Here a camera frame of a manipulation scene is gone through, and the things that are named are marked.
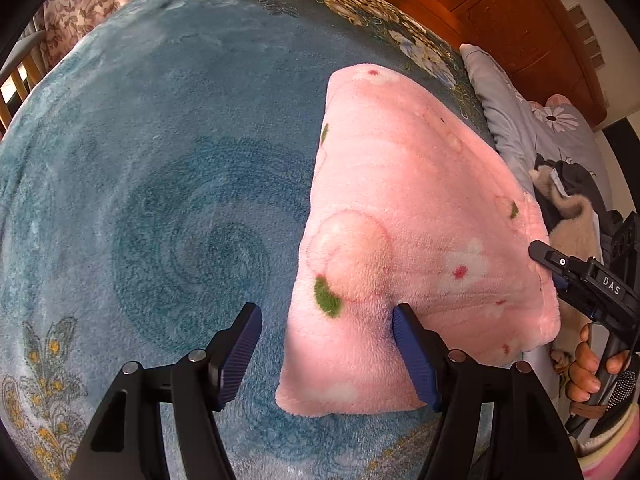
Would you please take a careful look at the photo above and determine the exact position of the wooden stool with cushion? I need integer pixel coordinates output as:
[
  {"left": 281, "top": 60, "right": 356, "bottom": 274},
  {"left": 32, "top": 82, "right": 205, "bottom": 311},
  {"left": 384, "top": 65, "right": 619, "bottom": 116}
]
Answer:
[{"left": 0, "top": 29, "right": 49, "bottom": 131}]

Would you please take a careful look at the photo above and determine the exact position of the wooden headboard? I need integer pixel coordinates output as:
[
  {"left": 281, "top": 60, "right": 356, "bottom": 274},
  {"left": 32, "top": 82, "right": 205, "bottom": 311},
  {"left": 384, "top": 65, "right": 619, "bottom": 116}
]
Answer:
[{"left": 386, "top": 0, "right": 606, "bottom": 127}]

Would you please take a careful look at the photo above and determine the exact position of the blue floral plush blanket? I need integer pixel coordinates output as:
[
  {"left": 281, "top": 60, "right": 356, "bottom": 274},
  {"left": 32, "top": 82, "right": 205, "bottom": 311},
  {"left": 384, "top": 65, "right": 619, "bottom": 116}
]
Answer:
[{"left": 1, "top": 0, "right": 489, "bottom": 479}]

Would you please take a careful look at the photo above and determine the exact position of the dark and beige clothes pile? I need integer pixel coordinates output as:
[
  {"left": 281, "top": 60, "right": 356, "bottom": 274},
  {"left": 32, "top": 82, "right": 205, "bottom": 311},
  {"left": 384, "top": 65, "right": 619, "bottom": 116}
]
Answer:
[{"left": 529, "top": 165, "right": 605, "bottom": 372}]

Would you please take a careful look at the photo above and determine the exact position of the person's right hand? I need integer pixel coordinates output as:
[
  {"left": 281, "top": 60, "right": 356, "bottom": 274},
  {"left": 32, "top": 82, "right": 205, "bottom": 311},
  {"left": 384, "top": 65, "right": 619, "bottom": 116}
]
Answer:
[{"left": 563, "top": 323, "right": 639, "bottom": 411}]

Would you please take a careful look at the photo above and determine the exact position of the pink fleece garment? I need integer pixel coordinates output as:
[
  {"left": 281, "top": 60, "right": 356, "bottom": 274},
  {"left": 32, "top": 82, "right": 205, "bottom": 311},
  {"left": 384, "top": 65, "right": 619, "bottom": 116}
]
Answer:
[{"left": 276, "top": 64, "right": 560, "bottom": 417}]

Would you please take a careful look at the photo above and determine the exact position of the light blue daisy duvet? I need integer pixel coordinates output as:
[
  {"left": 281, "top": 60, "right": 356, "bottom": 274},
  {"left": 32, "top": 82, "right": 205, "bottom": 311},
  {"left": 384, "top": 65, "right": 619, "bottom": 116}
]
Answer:
[{"left": 460, "top": 44, "right": 613, "bottom": 209}]

